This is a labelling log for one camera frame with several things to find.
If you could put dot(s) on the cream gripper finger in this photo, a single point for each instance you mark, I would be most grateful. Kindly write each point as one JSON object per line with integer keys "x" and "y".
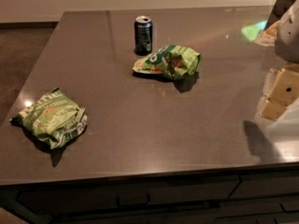
{"x": 270, "y": 110}
{"x": 269, "y": 81}

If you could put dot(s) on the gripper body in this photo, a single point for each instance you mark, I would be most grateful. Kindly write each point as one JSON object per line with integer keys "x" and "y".
{"x": 289, "y": 36}

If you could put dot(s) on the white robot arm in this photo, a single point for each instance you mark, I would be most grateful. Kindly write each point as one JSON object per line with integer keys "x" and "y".
{"x": 283, "y": 35}

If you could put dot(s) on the green rice chip bag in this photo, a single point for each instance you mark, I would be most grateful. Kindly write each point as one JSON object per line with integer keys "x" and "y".
{"x": 173, "y": 62}

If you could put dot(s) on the green jalapeno chip bag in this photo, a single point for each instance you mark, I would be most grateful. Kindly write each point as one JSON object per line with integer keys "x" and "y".
{"x": 54, "y": 119}

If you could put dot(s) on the dark right cabinet drawer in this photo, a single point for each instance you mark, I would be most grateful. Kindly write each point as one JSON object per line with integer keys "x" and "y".
{"x": 267, "y": 185}

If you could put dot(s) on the dark cabinet drawer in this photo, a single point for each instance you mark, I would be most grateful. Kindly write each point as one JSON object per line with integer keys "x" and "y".
{"x": 267, "y": 185}
{"x": 56, "y": 201}

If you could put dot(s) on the dark blue soda can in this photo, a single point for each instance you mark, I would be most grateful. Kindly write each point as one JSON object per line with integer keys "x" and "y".
{"x": 143, "y": 35}

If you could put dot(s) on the dark left cabinet drawer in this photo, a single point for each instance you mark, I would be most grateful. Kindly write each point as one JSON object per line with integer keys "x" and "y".
{"x": 56, "y": 201}

